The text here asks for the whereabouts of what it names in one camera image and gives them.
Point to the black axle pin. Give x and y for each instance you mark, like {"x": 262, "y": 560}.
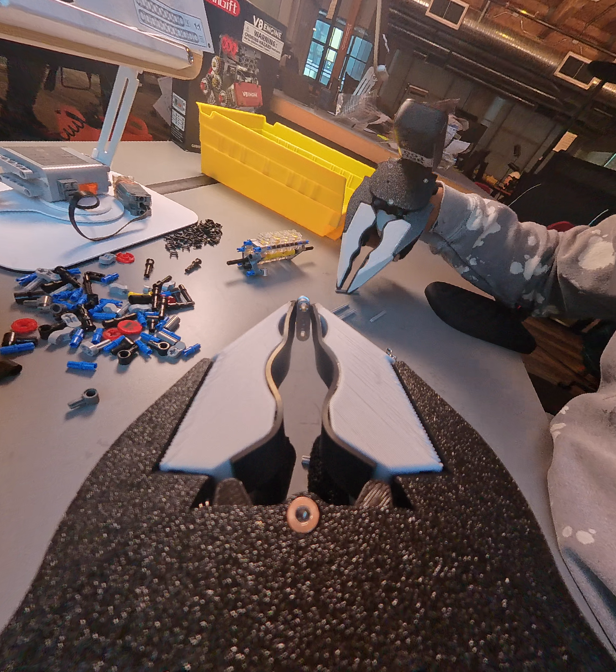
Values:
{"x": 193, "y": 265}
{"x": 149, "y": 267}

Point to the instruction booklet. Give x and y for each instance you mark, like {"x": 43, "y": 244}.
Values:
{"x": 171, "y": 21}

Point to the small red pulley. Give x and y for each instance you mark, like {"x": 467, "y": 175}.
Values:
{"x": 125, "y": 258}

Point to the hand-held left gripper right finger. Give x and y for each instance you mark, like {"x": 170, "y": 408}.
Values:
{"x": 386, "y": 414}

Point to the black toy engine box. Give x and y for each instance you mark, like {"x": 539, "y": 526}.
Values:
{"x": 234, "y": 78}

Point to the long wooden table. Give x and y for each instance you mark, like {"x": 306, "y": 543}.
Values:
{"x": 313, "y": 113}

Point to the pile of small coloured connectors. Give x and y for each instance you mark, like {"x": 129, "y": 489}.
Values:
{"x": 103, "y": 320}

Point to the paned window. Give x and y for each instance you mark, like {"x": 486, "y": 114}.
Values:
{"x": 334, "y": 50}

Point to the clear plastic bags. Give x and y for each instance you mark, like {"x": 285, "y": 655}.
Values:
{"x": 371, "y": 110}

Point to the grey motor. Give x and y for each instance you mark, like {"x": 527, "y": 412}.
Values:
{"x": 132, "y": 197}

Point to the grey axle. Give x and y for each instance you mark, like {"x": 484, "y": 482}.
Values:
{"x": 378, "y": 316}
{"x": 346, "y": 311}
{"x": 303, "y": 302}

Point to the pile of small black pins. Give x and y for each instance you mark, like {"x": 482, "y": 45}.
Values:
{"x": 192, "y": 239}

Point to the transparent engine block assembly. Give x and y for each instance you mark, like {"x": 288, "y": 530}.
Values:
{"x": 276, "y": 252}

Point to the yellow bin with blue pins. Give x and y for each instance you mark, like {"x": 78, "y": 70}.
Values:
{"x": 266, "y": 173}

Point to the metal air vent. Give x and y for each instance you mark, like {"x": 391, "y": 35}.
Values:
{"x": 447, "y": 8}
{"x": 574, "y": 68}

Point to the grey battery box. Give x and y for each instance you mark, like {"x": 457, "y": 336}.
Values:
{"x": 40, "y": 168}

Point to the black rubber connector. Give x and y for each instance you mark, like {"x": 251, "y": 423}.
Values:
{"x": 3, "y": 371}

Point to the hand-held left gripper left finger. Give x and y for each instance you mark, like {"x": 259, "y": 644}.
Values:
{"x": 218, "y": 414}

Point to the grey desk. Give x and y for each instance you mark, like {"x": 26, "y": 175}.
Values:
{"x": 470, "y": 388}

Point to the black round floor lamp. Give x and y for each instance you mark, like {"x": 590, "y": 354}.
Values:
{"x": 610, "y": 73}

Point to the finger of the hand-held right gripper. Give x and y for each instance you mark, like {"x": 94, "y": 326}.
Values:
{"x": 355, "y": 236}
{"x": 392, "y": 241}

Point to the metal air duct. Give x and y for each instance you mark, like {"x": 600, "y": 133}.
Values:
{"x": 497, "y": 31}

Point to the black mesh pad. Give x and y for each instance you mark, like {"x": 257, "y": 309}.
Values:
{"x": 481, "y": 315}

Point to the wooden book stand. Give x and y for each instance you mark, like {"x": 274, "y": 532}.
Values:
{"x": 24, "y": 236}

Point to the dark grey connector piece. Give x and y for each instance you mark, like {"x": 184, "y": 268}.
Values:
{"x": 304, "y": 325}

